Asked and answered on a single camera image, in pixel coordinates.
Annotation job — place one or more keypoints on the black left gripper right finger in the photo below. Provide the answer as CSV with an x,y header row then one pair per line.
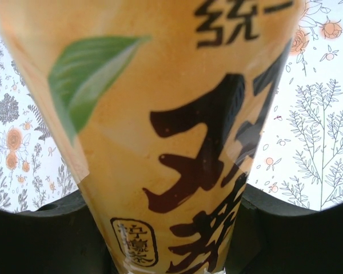
x,y
297,242

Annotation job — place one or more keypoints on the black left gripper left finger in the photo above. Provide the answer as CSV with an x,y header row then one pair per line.
x,y
45,242

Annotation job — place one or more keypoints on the orange label tea bottle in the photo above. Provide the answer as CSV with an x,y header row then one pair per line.
x,y
148,142

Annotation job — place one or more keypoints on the floral patterned tablecloth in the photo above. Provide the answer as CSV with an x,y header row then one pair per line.
x,y
303,128

